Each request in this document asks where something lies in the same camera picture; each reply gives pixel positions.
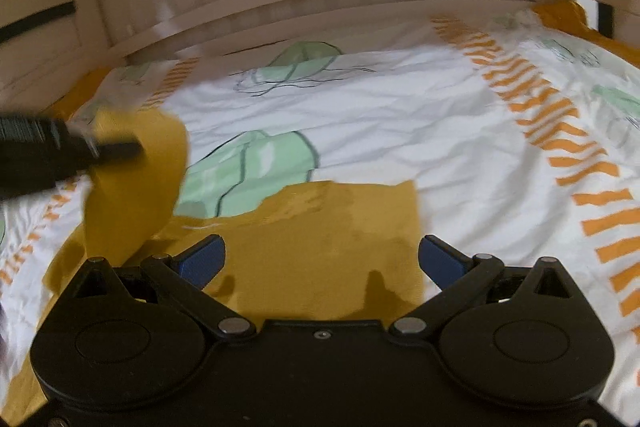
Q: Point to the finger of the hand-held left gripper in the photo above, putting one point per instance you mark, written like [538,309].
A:
[120,150]

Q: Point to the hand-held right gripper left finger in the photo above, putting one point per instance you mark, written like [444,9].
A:
[202,261]

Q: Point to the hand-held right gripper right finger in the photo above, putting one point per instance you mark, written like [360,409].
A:
[441,263]

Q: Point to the mustard yellow small garment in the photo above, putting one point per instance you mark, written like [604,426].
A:
[320,252]

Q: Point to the white printed blanket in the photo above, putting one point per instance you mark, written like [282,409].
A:
[400,117]

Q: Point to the mustard yellow bed sheet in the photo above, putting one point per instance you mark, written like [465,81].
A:
[575,19]

